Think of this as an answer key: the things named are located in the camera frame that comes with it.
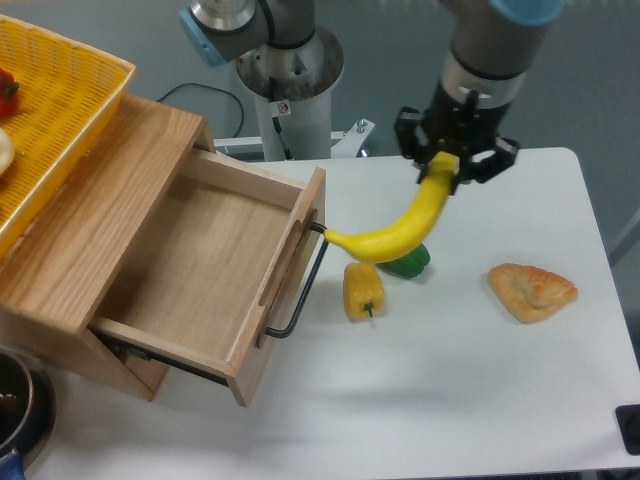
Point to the dark metal pot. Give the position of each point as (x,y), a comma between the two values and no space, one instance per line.
(28,412)

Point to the green bell pepper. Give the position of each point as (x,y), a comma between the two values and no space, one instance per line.
(408,266)

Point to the white round food item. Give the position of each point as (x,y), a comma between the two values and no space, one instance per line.
(7,151)

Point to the wooden drawer cabinet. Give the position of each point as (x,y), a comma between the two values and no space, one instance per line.
(54,279)

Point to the black drawer handle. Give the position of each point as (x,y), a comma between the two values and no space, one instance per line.
(287,331)

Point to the toasted flat bread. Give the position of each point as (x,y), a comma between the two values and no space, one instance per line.
(529,293)

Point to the yellow banana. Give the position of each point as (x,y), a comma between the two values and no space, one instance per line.
(412,227)

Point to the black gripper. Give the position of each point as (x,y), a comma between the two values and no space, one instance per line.
(467,128)

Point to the black table corner socket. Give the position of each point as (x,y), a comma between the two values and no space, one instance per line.
(628,420)

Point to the red bell pepper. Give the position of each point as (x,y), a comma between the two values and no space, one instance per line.
(9,94)

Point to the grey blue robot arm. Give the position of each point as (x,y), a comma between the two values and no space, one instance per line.
(492,49)

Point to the yellow bell pepper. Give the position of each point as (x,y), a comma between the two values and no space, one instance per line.
(363,291)

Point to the yellow plastic basket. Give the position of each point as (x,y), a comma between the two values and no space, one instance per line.
(68,92)

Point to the open wooden top drawer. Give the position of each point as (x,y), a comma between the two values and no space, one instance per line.
(216,270)

